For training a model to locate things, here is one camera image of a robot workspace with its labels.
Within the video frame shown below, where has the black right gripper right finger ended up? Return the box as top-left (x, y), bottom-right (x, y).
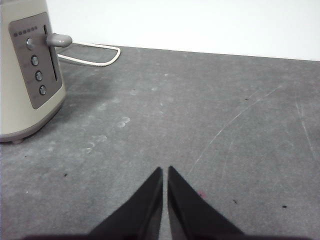
top-left (166, 165), bottom-right (247, 238)

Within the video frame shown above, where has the cream two-slot toaster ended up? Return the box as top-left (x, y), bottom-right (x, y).
top-left (0, 0), bottom-right (67, 144)

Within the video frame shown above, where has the grey toaster lever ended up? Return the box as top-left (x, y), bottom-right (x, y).
top-left (45, 33), bottom-right (73, 49)

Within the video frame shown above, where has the white toaster power cable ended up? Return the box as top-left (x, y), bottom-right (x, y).
top-left (56, 42), bottom-right (122, 68)

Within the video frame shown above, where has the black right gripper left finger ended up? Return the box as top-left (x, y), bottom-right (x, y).
top-left (87, 166), bottom-right (164, 238)

